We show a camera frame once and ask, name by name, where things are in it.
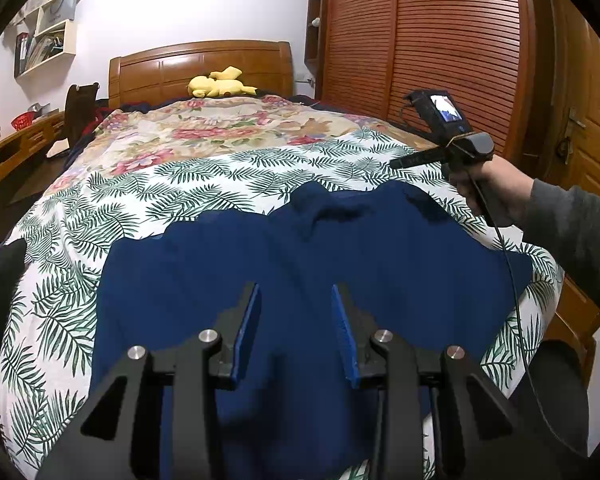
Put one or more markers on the wooden bed headboard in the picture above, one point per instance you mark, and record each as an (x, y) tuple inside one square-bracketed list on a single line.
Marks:
[(180, 67)]

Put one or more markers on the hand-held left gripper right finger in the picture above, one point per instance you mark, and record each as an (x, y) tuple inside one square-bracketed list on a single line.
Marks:
[(342, 340)]

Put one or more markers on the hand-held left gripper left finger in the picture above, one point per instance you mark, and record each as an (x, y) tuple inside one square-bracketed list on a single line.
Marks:
[(245, 340)]

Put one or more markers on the navy blue jacket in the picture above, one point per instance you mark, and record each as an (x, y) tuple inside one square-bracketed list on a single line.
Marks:
[(305, 270)]

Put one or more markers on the wooden desk with cabinets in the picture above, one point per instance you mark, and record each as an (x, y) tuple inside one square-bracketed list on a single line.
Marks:
[(10, 160)]

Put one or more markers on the red plastic basket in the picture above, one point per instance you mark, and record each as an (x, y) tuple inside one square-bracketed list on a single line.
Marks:
[(22, 122)]

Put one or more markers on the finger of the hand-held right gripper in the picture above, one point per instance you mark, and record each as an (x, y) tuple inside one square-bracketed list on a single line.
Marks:
[(415, 160)]

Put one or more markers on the dark grey padded object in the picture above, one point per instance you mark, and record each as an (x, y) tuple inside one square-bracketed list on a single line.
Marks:
[(555, 400)]

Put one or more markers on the person's right hand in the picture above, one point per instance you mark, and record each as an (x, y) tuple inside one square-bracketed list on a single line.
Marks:
[(505, 190)]

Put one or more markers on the person's right forearm grey sleeve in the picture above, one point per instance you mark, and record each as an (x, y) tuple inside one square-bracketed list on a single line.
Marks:
[(575, 240)]

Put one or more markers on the wooden slatted wardrobe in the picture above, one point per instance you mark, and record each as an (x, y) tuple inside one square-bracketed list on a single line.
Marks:
[(430, 40)]

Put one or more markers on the dark wooden chair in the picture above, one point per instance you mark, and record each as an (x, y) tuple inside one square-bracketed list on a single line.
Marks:
[(77, 110)]

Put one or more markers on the yellow plush toy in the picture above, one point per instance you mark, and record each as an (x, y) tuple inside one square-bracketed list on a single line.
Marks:
[(215, 85)]

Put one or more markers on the leaf print bed sheet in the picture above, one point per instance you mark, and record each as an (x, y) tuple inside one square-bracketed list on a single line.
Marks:
[(180, 180)]

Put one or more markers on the white wall shelf with books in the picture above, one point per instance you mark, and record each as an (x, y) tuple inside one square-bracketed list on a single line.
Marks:
[(47, 30)]

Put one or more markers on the floral quilt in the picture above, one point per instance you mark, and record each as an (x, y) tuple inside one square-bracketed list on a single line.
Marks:
[(220, 125)]

